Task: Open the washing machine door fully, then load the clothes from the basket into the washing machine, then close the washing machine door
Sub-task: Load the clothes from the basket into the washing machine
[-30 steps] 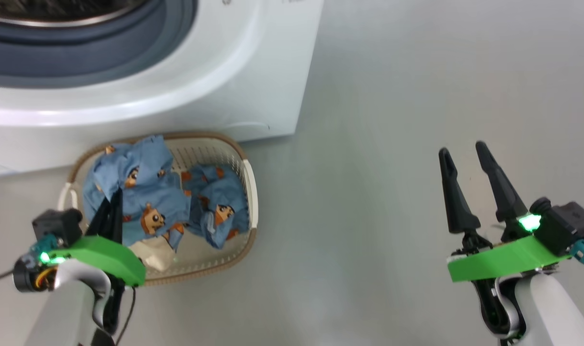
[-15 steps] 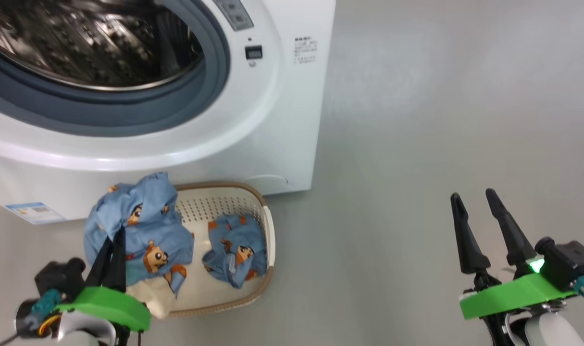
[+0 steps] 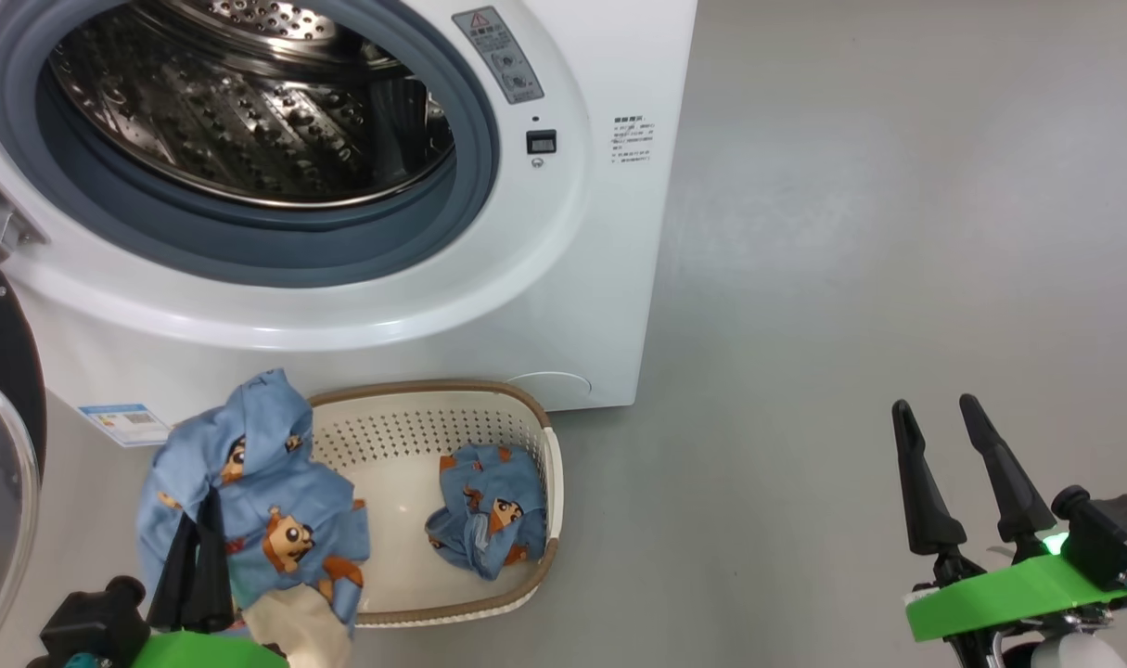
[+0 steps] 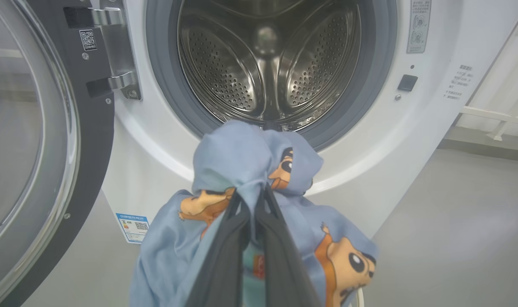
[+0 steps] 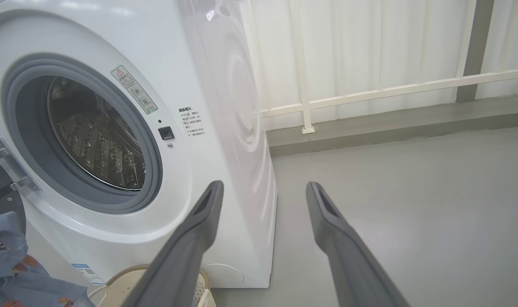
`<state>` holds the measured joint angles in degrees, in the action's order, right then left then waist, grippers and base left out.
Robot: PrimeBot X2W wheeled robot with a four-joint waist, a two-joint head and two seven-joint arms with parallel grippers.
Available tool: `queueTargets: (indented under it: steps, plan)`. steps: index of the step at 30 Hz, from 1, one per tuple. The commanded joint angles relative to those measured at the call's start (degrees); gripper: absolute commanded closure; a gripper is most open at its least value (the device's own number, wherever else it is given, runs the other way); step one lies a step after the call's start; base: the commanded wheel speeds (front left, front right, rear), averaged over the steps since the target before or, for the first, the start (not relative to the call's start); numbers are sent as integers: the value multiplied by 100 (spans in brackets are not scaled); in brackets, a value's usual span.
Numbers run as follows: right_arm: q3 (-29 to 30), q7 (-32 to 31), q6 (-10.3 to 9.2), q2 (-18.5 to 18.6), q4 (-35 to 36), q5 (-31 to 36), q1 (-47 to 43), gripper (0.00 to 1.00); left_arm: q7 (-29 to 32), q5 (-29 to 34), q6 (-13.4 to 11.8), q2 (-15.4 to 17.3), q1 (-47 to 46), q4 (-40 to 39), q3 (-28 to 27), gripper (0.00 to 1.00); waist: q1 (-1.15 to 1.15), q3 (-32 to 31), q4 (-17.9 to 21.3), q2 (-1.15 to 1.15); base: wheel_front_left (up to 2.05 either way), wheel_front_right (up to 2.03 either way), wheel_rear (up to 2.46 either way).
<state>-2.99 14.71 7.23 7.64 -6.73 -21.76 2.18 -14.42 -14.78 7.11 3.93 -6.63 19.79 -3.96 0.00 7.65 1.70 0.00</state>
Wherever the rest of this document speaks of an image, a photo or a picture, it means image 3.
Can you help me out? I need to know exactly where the blue energy label sticker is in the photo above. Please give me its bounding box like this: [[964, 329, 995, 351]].
[[78, 403, 172, 448]]

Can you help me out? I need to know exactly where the grey warning label strip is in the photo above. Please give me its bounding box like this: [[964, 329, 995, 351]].
[[452, 6, 545, 105]]

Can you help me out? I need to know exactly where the round drain filter cover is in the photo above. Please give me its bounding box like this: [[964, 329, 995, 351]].
[[507, 371, 592, 409]]

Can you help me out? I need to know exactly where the blue cartoon print garment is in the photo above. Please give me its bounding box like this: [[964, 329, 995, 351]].
[[425, 443, 547, 582], [136, 368, 371, 668]]

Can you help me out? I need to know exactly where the white front-load washing machine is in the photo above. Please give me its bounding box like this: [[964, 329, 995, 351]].
[[0, 0, 698, 448]]

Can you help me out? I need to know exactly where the small printed text sticker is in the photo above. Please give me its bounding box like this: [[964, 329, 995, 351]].
[[612, 116, 657, 165]]

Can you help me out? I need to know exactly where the cream perforated laundry basket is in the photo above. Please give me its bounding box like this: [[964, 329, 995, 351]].
[[305, 379, 564, 628]]

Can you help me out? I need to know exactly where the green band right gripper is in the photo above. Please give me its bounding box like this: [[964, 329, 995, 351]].
[[891, 393, 1127, 668]]

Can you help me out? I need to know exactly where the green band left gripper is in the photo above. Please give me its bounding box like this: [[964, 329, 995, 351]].
[[132, 490, 290, 668]]

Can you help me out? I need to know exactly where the black ring glass washer door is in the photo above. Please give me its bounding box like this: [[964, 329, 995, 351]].
[[0, 232, 47, 643]]

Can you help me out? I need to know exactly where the silver door hinge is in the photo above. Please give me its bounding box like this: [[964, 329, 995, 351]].
[[0, 158, 49, 265]]

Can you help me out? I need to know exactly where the stainless steel washer drum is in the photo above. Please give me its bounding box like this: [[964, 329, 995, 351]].
[[48, 0, 457, 207]]

